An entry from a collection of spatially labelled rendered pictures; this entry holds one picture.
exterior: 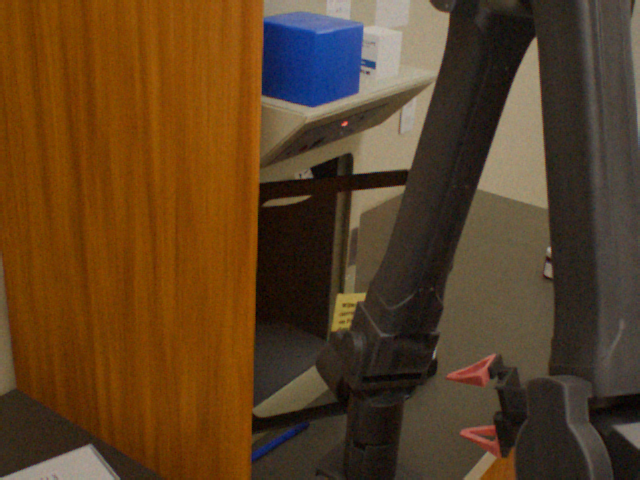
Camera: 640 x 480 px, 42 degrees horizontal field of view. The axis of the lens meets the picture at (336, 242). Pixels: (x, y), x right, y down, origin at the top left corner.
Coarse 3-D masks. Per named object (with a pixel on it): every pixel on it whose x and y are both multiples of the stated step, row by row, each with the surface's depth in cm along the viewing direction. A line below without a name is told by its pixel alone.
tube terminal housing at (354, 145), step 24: (264, 0) 102; (288, 0) 106; (312, 0) 110; (360, 0) 119; (336, 144) 125; (360, 144) 131; (264, 168) 112; (288, 168) 117; (360, 168) 133; (264, 432) 133
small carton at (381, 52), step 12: (372, 36) 112; (384, 36) 112; (396, 36) 114; (372, 48) 113; (384, 48) 113; (396, 48) 115; (372, 60) 113; (384, 60) 114; (396, 60) 116; (360, 72) 115; (372, 72) 114; (384, 72) 115; (396, 72) 117
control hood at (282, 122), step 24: (408, 72) 119; (432, 72) 120; (264, 96) 102; (360, 96) 106; (384, 96) 110; (408, 96) 120; (264, 120) 100; (288, 120) 98; (312, 120) 98; (336, 120) 106; (384, 120) 127; (264, 144) 102; (288, 144) 103
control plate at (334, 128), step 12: (372, 108) 113; (348, 120) 110; (360, 120) 115; (312, 132) 104; (324, 132) 108; (336, 132) 113; (348, 132) 118; (300, 144) 107; (312, 144) 111; (324, 144) 116; (288, 156) 109
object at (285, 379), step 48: (288, 192) 110; (336, 192) 114; (384, 192) 117; (288, 240) 113; (336, 240) 117; (384, 240) 120; (288, 288) 117; (336, 288) 120; (288, 336) 120; (288, 384) 124
